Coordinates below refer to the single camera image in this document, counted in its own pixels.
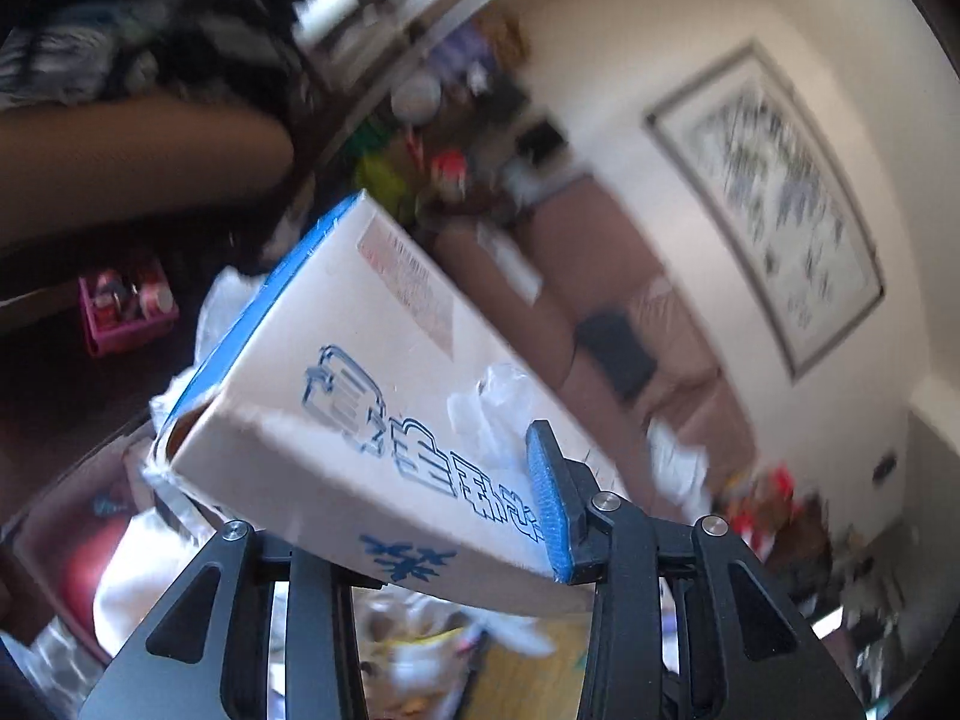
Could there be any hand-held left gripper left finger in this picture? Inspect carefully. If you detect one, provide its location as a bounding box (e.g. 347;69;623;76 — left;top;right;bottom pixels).
79;520;368;720

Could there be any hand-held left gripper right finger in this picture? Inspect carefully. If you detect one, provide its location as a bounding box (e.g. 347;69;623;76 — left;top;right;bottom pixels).
525;420;863;720

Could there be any white cardboard box blue print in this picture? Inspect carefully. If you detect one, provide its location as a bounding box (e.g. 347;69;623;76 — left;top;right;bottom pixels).
148;191;632;617

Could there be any clear plastic bag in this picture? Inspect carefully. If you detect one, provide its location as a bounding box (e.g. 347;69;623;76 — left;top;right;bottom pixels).
448;362;542;470

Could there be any white cloth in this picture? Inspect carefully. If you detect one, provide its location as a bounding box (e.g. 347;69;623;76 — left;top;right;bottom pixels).
646;420;715;515

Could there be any white plastic bag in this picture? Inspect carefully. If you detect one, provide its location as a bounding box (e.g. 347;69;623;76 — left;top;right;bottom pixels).
94;506;226;691

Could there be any dark square cushion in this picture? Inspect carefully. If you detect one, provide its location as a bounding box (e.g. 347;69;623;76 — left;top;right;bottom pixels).
576;311;659;404

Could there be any brown sofa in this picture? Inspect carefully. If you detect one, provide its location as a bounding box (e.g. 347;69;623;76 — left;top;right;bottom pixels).
435;176;758;496

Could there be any pink storage basket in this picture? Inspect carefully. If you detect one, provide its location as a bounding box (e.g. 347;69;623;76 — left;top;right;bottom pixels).
77;255;181;359

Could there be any cluttered shelf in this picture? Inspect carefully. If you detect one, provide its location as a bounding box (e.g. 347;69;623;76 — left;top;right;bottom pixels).
352;7;571;218

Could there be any dark brown mesh chair back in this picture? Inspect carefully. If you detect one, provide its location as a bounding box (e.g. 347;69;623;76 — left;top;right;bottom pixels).
0;94;295;248

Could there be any framed wall picture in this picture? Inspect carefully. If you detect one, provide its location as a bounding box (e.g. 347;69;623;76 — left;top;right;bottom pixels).
645;41;887;383

